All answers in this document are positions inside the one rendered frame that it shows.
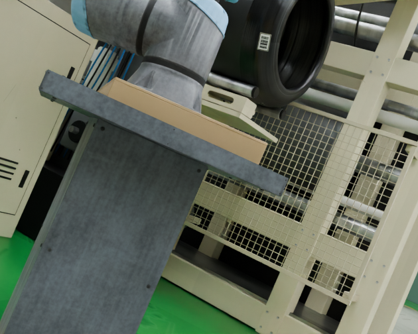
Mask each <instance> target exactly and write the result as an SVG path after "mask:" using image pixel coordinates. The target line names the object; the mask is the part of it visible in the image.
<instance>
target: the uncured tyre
mask: <svg viewBox="0 0 418 334"><path fill-rule="evenodd" d="M218 4H219V5H220V6H221V7H222V8H223V9H224V10H225V12H226V13H227V16H228V25H227V27H226V31H225V34H224V39H223V40H222V43H221V45H220V48H219V50H218V53H217V55H216V58H215V61H214V63H213V65H212V68H211V70H210V71H211V72H213V73H215V74H219V75H221V76H226V77H228V78H232V79H234V80H238V81H240V82H244V83H247V84H250V85H254V86H256V87H258V88H259V95H258V96H257V97H256V98H255V99H254V98H251V97H248V96H245V95H242V94H239V93H235V92H232V91H229V90H226V89H223V88H222V89H223V90H225V91H228V92H231V93H234V94H237V95H240V96H243V97H246V98H248V99H249V100H250V101H252V102H253V103H256V104H259V103H258V102H260V103H264V104H266V105H263V106H265V107H283V106H286V105H288V104H290V103H291V102H293V101H294V100H296V99H298V98H300V96H302V95H303V94H304V93H305V92H306V91H307V90H308V88H310V86H311V85H312V83H313V82H314V80H315V79H316V77H317V76H318V73H319V72H320V69H321V68H322V65H323V63H324V61H325V58H326V55H327V53H328V49H329V46H330V42H331V39H332V33H333V29H334V18H335V2H334V0H239V1H238V2H237V3H231V2H229V1H225V0H220V1H219V3H218ZM261 32H262V33H265V34H271V40H270V43H269V50H268V51H264V50H258V49H257V46H258V42H259V35H260V33H261Z"/></svg>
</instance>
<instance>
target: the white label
mask: <svg viewBox="0 0 418 334"><path fill-rule="evenodd" d="M270 40H271V34H265V33H262V32H261V33H260V35H259V42H258V46H257V49H258V50H264V51H268V50H269V43H270Z"/></svg>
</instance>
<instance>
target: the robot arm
mask: <svg viewBox="0 0 418 334"><path fill-rule="evenodd" d="M219 1H220V0H72V3H71V14H72V21H73V23H74V26H75V27H76V28H77V29H78V30H79V31H80V32H82V33H84V34H86V35H88V36H90V37H92V38H93V39H97V40H100V41H102V42H106V43H108V44H111V45H114V46H116V47H119V48H122V49H124V50H127V51H130V52H132V53H135V54H138V55H140V56H143V57H144V58H143V61H142V63H141V65H140V67H139V68H138V69H137V71H136V72H135V73H134V74H133V75H132V76H131V77H130V78H129V79H128V80H127V82H129V83H131V84H133V85H136V86H138V87H141V88H143V89H146V90H147V91H150V92H152V93H154V94H157V95H159V96H161V97H164V98H165V99H168V100H170V101H173V102H175V103H178V104H179V105H182V106H184V107H186V108H189V109H191V110H193V111H195V112H197V113H200V114H201V107H202V90H203V88H204V85H205V83H206V80H207V78H208V75H209V73H210V70H211V68H212V65H213V63H214V61H215V58H216V55H217V53H218V50H219V48H220V45H221V43H222V40H223V39H224V34H225V31H226V27H227V25H228V16H227V13H226V12H225V10H224V9H223V8H222V7H221V6H220V5H219V4H218V3H219Z"/></svg>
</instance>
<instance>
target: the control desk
mask: <svg viewBox="0 0 418 334"><path fill-rule="evenodd" d="M71 3H72V0H0V237H8V238H11V237H12V236H13V233H14V231H15V228H16V226H17V223H18V222H19V219H20V217H21V215H22V213H23V210H24V208H25V206H26V204H27V201H28V199H29V197H30V194H31V192H32V190H33V188H34V186H35V183H36V181H37V178H38V176H39V174H40V171H41V170H42V167H43V165H44V162H45V160H46V158H47V156H48V153H49V152H50V149H51V147H52V144H53V142H54V140H55V138H56V136H57V133H58V131H59V128H60V126H61V124H62V122H63V120H64V117H65V115H66V113H67V110H68V107H65V106H63V105H61V104H59V103H57V102H51V101H50V100H49V99H47V98H45V97H43V96H41V95H40V91H39V87H40V84H41V82H42V79H43V77H44V75H45V73H46V72H45V71H47V70H51V71H53V72H55V73H57V74H60V75H61V76H66V78H68V79H70V80H73V81H75V82H77V83H80V81H81V79H82V76H83V75H84V72H85V70H86V67H87V65H88V63H89V61H90V58H91V57H92V54H93V52H94V49H95V47H96V44H97V43H98V40H97V39H93V38H92V37H90V36H88V35H86V34H84V33H82V32H80V31H79V30H78V29H77V28H76V27H75V26H74V23H73V21H72V14H71Z"/></svg>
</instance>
